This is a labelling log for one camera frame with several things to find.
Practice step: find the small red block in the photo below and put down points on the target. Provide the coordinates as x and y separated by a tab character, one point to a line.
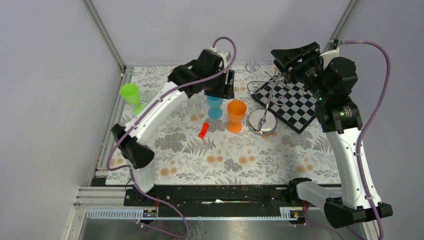
204	130

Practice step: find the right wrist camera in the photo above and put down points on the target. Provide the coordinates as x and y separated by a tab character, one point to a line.
331	49

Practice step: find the orange wine glass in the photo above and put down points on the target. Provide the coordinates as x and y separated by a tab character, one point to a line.
236	111

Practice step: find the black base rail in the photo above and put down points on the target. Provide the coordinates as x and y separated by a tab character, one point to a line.
218	201

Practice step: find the blue wine glass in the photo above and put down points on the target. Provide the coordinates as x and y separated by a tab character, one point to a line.
215	111

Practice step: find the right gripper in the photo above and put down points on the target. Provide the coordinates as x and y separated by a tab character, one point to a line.
287	58

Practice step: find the green wine glass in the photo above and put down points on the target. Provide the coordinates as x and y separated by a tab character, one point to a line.
131	94

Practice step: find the black white checkerboard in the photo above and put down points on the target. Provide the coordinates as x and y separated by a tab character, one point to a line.
288	103

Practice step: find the chrome wine glass rack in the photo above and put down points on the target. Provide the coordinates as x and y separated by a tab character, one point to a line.
257	121

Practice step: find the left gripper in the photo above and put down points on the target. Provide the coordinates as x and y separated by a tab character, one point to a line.
225	90

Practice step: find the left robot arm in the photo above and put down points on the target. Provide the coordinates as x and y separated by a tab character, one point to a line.
210	73

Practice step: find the floral tablecloth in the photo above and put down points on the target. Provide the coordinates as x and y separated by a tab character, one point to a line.
222	157

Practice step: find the clear wine glass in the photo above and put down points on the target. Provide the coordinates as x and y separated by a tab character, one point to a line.
150	96
194	105

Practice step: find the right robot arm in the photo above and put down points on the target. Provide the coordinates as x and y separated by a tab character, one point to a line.
330	78

